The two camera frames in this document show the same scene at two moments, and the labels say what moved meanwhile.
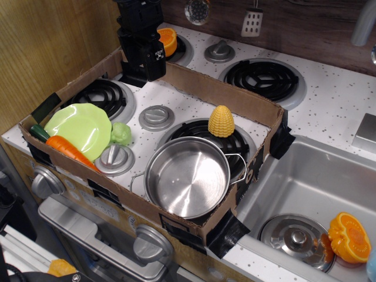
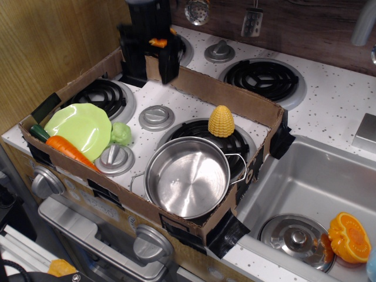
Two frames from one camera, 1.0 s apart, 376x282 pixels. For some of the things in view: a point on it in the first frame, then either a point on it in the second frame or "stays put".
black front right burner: (239, 147) stays put
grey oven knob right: (151, 245) stays put
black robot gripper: (139, 22) -> (148, 20)
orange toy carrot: (61, 146) stays put
